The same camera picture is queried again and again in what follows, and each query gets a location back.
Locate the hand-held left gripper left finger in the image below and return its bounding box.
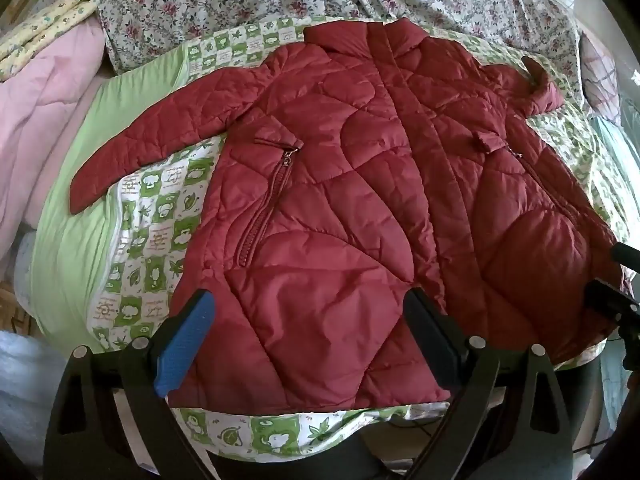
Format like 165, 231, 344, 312
44, 289, 222, 480

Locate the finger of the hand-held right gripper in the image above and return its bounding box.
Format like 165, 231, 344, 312
612, 242, 640, 267
585, 279, 640, 328

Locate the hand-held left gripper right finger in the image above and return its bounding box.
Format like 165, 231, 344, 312
402, 287, 574, 480

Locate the red quilted jacket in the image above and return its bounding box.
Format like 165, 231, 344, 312
69, 17, 623, 408

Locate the pale blue cloth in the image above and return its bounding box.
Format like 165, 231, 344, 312
587, 95, 640, 411

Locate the green checked blanket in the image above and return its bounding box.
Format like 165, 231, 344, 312
29, 14, 632, 462

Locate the pink patterned pillow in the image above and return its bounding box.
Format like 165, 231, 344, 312
579, 32, 623, 123

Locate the pink quilt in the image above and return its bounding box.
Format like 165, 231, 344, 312
0, 19, 108, 266

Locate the yellow floral cloth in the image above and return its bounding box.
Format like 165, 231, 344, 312
0, 0, 116, 83

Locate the black cable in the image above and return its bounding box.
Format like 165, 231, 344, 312
387, 417, 443, 433

